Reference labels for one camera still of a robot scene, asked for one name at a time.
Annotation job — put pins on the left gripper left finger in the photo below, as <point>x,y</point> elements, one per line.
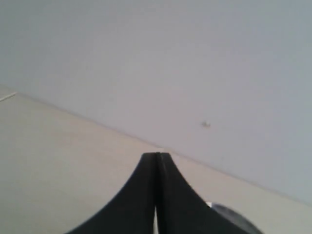
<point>132,209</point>

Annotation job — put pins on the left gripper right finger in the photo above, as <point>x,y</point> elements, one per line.
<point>180,210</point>

